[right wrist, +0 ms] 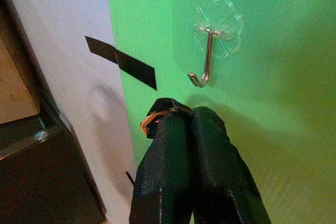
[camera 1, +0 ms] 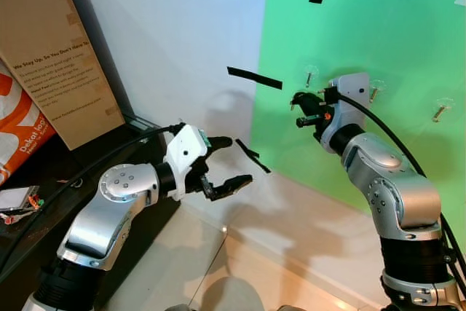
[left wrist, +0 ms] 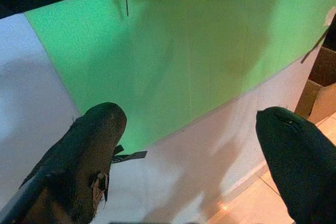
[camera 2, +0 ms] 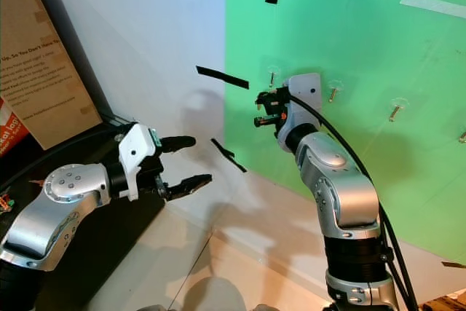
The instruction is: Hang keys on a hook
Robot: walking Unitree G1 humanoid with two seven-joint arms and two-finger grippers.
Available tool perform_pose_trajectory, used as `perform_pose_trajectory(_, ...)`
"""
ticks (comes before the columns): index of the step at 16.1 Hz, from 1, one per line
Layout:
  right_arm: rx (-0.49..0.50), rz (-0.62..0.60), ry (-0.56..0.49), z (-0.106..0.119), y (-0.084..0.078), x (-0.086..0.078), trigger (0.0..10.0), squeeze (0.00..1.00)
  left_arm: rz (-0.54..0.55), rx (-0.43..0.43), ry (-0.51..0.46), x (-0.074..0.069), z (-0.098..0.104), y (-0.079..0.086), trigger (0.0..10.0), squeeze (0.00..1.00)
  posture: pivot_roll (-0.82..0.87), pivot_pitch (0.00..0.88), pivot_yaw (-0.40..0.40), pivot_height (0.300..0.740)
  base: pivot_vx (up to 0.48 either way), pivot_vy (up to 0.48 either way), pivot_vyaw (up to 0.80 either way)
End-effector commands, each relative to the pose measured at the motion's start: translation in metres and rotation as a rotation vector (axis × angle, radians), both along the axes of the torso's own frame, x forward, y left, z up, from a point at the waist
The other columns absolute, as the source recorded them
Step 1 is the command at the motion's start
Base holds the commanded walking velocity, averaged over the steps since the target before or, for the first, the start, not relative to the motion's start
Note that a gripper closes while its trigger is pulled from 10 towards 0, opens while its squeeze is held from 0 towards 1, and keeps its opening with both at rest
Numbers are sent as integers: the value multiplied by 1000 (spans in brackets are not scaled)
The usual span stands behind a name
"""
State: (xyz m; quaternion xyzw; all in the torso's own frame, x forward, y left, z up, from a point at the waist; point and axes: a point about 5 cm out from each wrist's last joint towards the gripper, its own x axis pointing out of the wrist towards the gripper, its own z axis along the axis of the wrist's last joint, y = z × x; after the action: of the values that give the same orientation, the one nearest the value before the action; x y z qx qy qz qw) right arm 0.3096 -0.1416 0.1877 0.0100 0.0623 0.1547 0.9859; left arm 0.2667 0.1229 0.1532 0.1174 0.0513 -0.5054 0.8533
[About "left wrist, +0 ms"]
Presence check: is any cardboard box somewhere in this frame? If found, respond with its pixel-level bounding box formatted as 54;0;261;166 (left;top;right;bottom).
295;46;336;124

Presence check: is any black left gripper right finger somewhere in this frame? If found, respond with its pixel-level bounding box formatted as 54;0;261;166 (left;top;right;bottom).
255;106;336;224

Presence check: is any green board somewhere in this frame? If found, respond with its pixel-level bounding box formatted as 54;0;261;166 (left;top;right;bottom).
2;0;336;152

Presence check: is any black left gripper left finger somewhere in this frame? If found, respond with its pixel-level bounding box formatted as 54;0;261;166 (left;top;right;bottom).
0;102;128;224

